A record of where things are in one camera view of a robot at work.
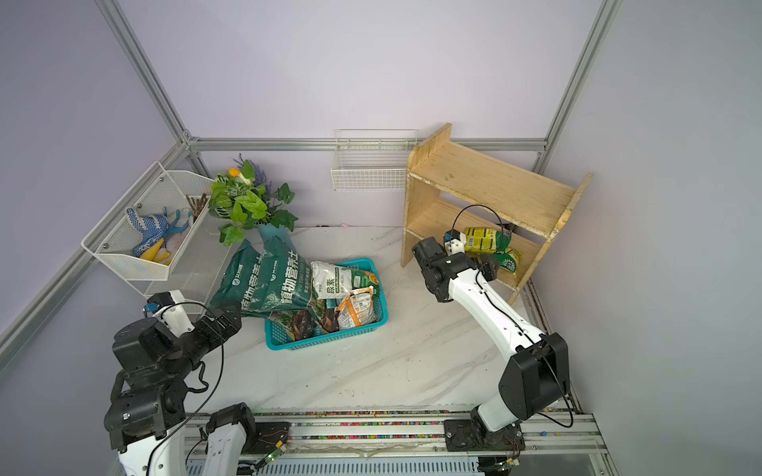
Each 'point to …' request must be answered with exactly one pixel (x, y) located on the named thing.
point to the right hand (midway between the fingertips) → (484, 273)
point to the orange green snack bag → (356, 309)
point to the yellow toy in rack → (153, 252)
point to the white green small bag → (332, 281)
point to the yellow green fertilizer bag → (489, 240)
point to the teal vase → (269, 230)
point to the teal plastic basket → (383, 311)
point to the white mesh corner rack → (164, 237)
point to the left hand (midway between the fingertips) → (226, 311)
